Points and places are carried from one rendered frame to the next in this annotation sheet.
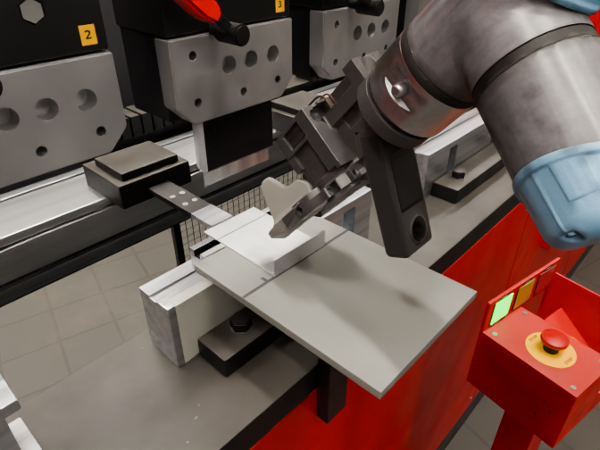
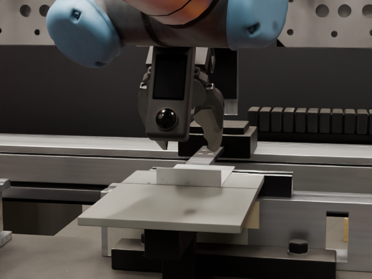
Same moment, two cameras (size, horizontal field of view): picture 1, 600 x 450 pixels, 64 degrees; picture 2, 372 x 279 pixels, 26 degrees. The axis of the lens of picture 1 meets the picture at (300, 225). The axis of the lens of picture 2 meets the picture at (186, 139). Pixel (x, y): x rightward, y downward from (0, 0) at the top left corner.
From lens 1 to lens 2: 0.87 m
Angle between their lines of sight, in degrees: 58
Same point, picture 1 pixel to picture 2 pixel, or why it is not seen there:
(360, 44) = (327, 21)
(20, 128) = (30, 16)
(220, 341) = (128, 243)
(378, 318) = (153, 207)
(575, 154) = not seen: outside the picture
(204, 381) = (99, 264)
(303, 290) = (152, 191)
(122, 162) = not seen: hidden behind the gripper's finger
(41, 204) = (149, 144)
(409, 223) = (158, 110)
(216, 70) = not seen: hidden behind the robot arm
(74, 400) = (42, 242)
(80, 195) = (175, 147)
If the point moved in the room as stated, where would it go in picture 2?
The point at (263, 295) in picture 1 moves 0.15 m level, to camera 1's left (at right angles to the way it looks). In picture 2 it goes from (131, 185) to (82, 166)
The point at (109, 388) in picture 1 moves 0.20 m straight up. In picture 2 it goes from (61, 246) to (57, 113)
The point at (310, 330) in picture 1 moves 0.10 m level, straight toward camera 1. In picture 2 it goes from (112, 198) to (32, 208)
